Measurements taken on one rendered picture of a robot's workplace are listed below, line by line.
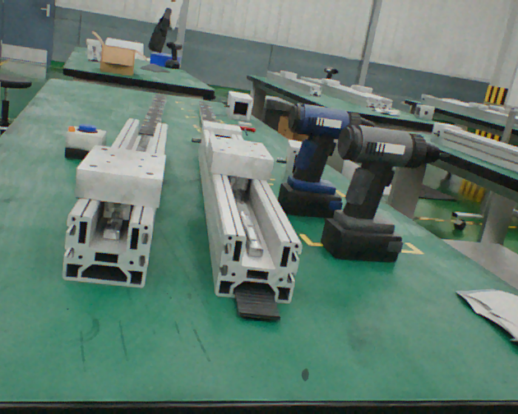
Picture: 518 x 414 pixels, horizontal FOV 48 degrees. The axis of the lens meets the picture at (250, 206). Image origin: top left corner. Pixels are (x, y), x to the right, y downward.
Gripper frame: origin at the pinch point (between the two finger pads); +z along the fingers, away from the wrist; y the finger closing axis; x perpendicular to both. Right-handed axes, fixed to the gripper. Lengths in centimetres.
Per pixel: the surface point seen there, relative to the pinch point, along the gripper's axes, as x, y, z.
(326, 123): -34, -44, 0
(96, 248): 2, -84, 22
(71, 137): 11.7, -18.9, 24.7
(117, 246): 0, -83, 22
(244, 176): -20, -54, 14
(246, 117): -48, 87, 16
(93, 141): 6.9, -19.3, 23.9
